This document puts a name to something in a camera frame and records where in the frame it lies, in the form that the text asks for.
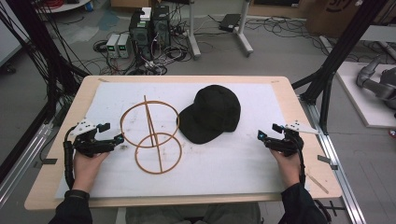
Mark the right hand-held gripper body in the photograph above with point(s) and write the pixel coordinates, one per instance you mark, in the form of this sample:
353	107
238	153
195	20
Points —
288	144

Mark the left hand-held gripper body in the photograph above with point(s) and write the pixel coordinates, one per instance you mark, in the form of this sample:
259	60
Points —
88	143

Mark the black baseball cap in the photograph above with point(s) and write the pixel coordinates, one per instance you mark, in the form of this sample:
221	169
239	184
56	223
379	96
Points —
213	113

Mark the person's right hand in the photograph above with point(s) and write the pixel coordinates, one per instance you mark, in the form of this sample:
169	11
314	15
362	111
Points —
289	171

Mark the person's left hand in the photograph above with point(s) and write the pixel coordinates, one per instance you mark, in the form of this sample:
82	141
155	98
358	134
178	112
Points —
84	171

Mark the grey tape piece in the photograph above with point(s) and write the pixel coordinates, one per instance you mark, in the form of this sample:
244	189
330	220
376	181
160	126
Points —
49	161
324	159

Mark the thin wooden stick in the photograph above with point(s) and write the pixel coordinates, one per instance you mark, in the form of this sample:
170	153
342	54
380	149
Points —
317	183

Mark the white foam mat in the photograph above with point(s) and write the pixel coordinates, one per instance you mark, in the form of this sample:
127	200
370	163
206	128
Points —
218	165

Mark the grey bench power supply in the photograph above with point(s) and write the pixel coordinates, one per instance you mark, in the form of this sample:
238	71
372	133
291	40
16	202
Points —
112	46
124	46

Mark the white board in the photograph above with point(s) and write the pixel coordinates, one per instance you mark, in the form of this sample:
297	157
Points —
367	105

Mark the black computer tower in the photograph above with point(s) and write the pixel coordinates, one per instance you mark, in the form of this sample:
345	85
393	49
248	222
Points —
140	35
161	28

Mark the white table leg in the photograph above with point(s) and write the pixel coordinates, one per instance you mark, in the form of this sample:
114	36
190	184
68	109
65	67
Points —
244	31
193	34

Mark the person's legs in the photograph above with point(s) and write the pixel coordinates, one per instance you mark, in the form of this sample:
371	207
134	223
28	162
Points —
193	214

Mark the flat black box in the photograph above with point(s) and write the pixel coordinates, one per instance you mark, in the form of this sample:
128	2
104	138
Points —
229	22

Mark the small white box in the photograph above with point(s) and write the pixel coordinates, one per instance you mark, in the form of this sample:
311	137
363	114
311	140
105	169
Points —
145	14

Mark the large cardboard box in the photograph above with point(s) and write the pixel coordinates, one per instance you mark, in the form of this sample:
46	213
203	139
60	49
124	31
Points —
336	15

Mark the round white table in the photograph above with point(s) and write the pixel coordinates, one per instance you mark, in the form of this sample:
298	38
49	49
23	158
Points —
62	5

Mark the aluminium rail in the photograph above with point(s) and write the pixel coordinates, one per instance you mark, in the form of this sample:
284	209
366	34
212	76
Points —
25	155
339	174

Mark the black metal frame post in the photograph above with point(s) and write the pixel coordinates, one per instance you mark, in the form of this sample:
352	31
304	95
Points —
348	40
40	46

